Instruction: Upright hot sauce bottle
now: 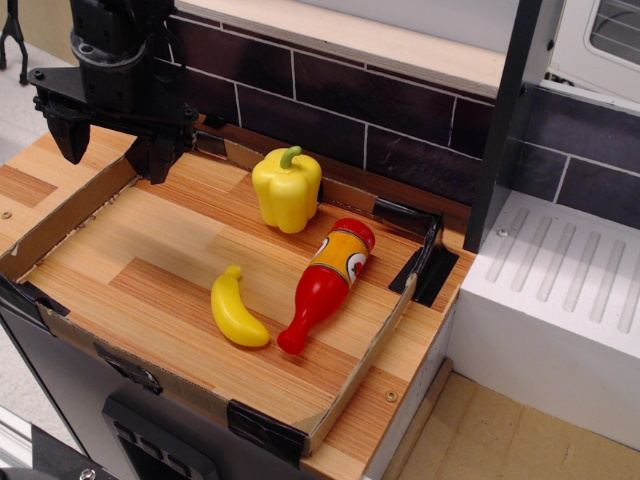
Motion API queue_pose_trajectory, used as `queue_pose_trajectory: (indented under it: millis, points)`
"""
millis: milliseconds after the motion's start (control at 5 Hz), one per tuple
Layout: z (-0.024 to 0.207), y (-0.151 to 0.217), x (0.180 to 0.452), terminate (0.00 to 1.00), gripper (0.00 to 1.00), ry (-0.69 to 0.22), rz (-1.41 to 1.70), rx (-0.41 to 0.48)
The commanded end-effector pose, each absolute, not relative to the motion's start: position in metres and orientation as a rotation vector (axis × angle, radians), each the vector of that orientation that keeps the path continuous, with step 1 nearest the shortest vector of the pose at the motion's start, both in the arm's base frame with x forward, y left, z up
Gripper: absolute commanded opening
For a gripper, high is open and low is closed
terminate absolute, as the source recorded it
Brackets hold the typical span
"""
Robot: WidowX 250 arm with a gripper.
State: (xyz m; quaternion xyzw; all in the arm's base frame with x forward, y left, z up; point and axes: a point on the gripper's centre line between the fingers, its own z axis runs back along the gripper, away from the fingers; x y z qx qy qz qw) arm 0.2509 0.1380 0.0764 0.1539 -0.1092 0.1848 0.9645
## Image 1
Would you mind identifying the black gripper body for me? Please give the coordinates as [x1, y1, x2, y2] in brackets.
[28, 29, 198, 149]

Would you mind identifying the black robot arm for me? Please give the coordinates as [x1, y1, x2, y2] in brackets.
[28, 1, 198, 184]

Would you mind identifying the white appliance with window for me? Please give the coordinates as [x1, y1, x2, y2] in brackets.
[549, 0, 639, 103]

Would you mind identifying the yellow toy banana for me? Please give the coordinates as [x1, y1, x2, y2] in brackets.
[211, 265, 270, 348]

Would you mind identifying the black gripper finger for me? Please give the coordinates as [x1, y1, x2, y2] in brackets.
[45, 113, 91, 165]
[125, 137, 184, 184]

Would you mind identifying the black metal stand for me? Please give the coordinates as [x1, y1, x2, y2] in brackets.
[0, 0, 30, 86]

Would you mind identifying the black toy oven panel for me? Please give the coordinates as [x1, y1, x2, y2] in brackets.
[101, 394, 221, 480]

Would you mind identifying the white toy sink drainboard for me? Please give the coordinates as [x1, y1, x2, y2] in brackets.
[447, 193, 639, 448]

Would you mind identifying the black vertical post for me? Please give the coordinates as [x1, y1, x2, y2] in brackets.
[464, 0, 565, 253]

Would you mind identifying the red hot sauce bottle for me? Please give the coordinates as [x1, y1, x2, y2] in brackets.
[277, 218, 375, 355]

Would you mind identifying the yellow toy bell pepper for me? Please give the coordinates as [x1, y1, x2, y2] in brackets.
[252, 146, 322, 234]

